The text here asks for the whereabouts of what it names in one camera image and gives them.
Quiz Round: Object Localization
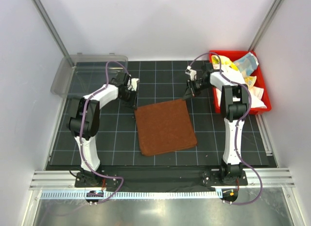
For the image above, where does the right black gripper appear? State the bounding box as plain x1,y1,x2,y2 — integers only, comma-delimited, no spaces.
183,79,213,101

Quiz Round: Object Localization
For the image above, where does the brown towel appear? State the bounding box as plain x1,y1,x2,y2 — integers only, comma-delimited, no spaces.
135,99,197,156

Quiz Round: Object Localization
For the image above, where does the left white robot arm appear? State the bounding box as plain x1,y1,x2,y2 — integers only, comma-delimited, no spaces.
68,72,140,187

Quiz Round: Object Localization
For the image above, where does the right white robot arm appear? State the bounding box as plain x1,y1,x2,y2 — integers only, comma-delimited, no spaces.
182,63,251,185

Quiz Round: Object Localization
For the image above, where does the yellow patterned towel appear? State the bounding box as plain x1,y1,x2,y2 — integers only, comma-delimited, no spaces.
211,55,239,71

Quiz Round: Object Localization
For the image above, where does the blue patterned towel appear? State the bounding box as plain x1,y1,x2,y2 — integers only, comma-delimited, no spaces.
233,52,259,78

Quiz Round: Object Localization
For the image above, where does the clear plastic bin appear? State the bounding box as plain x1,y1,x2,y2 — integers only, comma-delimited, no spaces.
51,53,128,99

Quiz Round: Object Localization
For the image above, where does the white pink towel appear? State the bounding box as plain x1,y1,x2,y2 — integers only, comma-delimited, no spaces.
213,64,267,109

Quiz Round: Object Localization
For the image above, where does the red plastic bin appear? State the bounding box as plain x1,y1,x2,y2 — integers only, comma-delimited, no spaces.
208,50,272,115

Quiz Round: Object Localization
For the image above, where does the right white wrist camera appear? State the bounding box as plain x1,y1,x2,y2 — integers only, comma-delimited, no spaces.
185,66,197,81

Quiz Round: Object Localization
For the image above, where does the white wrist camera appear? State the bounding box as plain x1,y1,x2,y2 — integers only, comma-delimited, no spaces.
129,78,140,91
185,66,197,81

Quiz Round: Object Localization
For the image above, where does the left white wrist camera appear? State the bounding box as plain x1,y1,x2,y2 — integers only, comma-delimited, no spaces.
129,78,140,91

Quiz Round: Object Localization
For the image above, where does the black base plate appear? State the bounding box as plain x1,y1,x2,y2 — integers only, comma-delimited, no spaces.
74,166,248,192

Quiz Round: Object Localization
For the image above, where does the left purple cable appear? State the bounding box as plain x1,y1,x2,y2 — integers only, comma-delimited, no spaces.
79,60,124,204

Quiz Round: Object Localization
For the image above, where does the slotted cable duct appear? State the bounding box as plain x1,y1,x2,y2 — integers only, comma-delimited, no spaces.
40,190,223,201

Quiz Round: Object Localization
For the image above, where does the aluminium front rail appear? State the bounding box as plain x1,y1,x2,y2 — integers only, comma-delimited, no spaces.
30,168,295,190

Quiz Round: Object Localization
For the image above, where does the right aluminium frame post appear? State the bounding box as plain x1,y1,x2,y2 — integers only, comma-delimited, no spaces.
248,0,285,52

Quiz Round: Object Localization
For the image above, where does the aluminium frame post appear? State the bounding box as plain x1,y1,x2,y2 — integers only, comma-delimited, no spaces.
248,0,285,52
32,0,75,68

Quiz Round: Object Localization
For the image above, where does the left aluminium frame post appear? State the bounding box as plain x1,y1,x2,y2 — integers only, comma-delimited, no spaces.
32,0,75,68

